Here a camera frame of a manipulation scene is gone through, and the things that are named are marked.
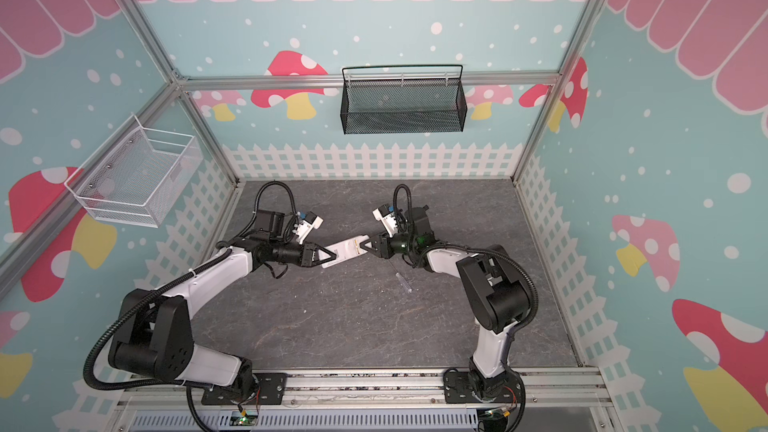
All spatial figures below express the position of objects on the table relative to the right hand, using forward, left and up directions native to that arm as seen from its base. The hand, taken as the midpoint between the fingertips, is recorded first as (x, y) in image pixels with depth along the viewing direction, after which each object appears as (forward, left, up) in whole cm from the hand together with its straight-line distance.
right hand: (363, 243), depth 87 cm
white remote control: (-3, +5, +1) cm, 6 cm away
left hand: (-7, +8, +1) cm, 11 cm away
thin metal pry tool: (-7, -12, -12) cm, 18 cm away
